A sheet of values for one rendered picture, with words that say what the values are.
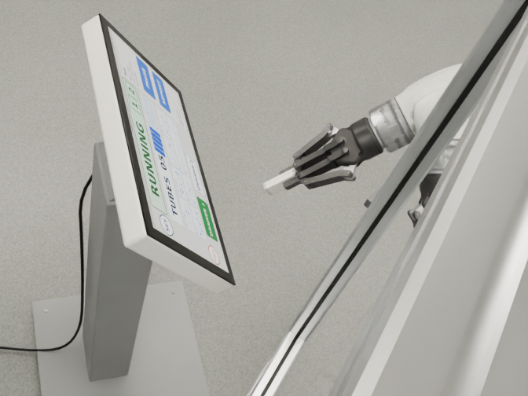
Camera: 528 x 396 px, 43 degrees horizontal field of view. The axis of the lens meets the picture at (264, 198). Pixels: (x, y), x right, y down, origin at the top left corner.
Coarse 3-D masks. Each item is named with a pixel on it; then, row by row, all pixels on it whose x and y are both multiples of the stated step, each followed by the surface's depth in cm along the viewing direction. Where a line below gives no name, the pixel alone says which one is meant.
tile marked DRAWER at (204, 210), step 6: (198, 198) 135; (204, 204) 137; (204, 210) 135; (204, 216) 134; (210, 216) 137; (204, 222) 132; (210, 222) 135; (210, 228) 134; (210, 234) 132; (216, 240) 134
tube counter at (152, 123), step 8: (144, 96) 134; (144, 104) 131; (152, 104) 136; (152, 112) 134; (152, 120) 132; (152, 128) 130; (152, 136) 128; (160, 136) 132; (160, 144) 130; (160, 152) 128; (160, 160) 126; (168, 168) 128
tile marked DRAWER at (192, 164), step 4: (188, 156) 141; (188, 160) 140; (192, 160) 143; (188, 164) 139; (192, 164) 142; (192, 168) 141; (196, 168) 143; (192, 172) 139; (196, 172) 142; (192, 176) 138; (196, 176) 141; (192, 180) 137; (196, 180) 139; (200, 180) 142; (196, 184) 138; (200, 184) 141; (196, 188) 137; (200, 188) 139; (200, 192) 138; (204, 196) 139
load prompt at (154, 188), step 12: (132, 96) 128; (132, 108) 125; (132, 120) 122; (144, 120) 128; (144, 132) 125; (144, 144) 122; (144, 156) 119; (144, 168) 117; (156, 180) 120; (156, 192) 117; (156, 204) 115
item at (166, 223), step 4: (160, 212) 115; (160, 216) 114; (164, 216) 116; (160, 220) 113; (164, 220) 115; (168, 220) 116; (160, 224) 112; (164, 224) 114; (168, 224) 116; (164, 228) 113; (168, 228) 115; (172, 228) 116; (164, 232) 112; (168, 232) 114; (172, 232) 116; (172, 236) 115
